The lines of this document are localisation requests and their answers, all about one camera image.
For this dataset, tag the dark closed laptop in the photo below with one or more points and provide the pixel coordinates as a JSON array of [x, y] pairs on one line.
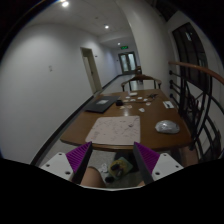
[[102, 104]]

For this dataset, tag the side door with frame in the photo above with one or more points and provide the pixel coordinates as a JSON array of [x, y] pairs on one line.
[[91, 69]]

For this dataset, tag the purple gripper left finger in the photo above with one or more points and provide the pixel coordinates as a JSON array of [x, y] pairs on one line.
[[78, 159]]

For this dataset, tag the small black cup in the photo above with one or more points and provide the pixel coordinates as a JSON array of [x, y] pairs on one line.
[[119, 103]]

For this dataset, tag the person's knee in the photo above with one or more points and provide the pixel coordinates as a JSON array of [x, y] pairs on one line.
[[92, 178]]

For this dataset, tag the small white object on table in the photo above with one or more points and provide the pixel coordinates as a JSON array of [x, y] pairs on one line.
[[142, 109]]

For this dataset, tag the green exit sign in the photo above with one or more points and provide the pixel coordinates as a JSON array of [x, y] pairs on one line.
[[124, 47]]

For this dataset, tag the white marble-pattern mouse pad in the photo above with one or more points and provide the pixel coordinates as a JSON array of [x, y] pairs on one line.
[[119, 131]]

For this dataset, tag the yellow-green bag on floor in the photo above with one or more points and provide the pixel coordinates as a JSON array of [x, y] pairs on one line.
[[120, 168]]

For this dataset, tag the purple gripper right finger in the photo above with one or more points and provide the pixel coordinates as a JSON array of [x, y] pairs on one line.
[[146, 160]]

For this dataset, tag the glass double door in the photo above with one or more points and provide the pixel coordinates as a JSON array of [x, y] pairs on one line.
[[127, 62]]

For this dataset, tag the wooden stair handrail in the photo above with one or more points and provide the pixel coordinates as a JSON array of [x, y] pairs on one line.
[[199, 68]]

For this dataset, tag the black metal railing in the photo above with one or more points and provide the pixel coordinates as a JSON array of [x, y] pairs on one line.
[[194, 98]]

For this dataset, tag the wooden armchair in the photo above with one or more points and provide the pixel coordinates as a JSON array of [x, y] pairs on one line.
[[141, 78]]

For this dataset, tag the white card on table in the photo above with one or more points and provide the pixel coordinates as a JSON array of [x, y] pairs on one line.
[[168, 104]]

